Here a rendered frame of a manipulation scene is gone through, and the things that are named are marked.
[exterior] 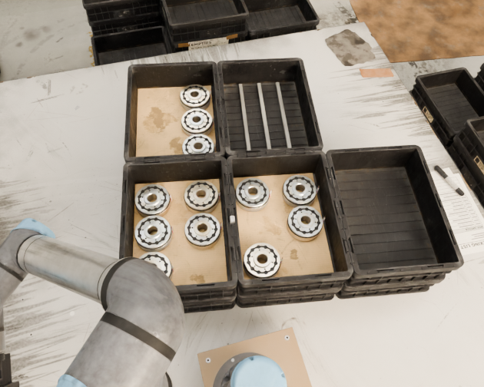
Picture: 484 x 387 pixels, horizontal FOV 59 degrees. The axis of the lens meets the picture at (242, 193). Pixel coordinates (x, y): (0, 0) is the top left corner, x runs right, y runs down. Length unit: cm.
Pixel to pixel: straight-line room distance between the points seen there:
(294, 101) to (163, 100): 46
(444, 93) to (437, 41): 82
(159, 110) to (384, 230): 84
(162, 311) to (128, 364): 8
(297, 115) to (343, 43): 59
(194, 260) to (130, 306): 64
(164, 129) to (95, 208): 35
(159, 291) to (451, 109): 217
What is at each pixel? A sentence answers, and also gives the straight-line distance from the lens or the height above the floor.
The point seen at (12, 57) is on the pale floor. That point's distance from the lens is 322.
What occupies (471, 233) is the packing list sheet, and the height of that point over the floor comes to 70.
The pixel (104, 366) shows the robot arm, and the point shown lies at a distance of 59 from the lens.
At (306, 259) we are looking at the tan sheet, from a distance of 125.
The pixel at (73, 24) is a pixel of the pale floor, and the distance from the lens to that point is 332.
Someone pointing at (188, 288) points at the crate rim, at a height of 93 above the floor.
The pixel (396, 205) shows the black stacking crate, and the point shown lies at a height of 83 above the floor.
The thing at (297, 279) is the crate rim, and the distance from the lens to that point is 112.
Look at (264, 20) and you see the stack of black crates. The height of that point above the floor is 38.
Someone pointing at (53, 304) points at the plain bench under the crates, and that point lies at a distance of 141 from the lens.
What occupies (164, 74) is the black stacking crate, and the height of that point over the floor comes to 89.
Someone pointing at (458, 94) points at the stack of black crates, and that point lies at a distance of 268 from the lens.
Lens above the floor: 197
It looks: 60 degrees down
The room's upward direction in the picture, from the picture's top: 4 degrees clockwise
